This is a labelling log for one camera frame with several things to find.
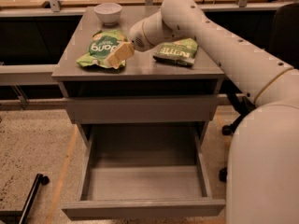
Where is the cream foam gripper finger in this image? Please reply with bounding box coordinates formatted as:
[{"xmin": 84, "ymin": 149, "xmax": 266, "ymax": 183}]
[{"xmin": 104, "ymin": 42, "xmax": 135, "ymax": 68}]

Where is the green rice chip bag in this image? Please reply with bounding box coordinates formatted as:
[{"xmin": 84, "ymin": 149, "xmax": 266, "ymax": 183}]
[{"xmin": 77, "ymin": 30, "xmax": 127, "ymax": 69}]

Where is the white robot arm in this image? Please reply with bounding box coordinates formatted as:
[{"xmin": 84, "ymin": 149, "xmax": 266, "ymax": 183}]
[{"xmin": 108, "ymin": 0, "xmax": 299, "ymax": 224}]

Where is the grey drawer cabinet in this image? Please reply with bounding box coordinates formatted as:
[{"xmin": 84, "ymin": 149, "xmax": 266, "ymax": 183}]
[{"xmin": 52, "ymin": 7, "xmax": 224, "ymax": 141}]

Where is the dark green snack bag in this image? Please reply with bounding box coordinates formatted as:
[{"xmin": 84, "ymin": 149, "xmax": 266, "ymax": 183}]
[{"xmin": 153, "ymin": 38, "xmax": 198, "ymax": 66}]

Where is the closed grey drawer front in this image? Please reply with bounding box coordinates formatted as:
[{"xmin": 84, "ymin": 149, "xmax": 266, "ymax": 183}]
[{"xmin": 66, "ymin": 95, "xmax": 218, "ymax": 124}]

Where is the open grey drawer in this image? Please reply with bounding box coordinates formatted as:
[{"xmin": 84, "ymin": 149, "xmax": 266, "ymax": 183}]
[{"xmin": 62, "ymin": 122, "xmax": 225, "ymax": 220}]

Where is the white ceramic bowl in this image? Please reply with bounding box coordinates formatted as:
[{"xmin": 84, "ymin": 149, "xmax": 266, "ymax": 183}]
[{"xmin": 93, "ymin": 3, "xmax": 122, "ymax": 25}]

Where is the black office chair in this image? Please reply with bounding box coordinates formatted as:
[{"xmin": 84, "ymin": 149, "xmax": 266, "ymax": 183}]
[{"xmin": 218, "ymin": 2, "xmax": 299, "ymax": 184}]

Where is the black wheeled stand base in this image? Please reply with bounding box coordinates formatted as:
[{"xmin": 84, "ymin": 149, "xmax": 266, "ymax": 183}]
[{"xmin": 0, "ymin": 174, "xmax": 50, "ymax": 224}]

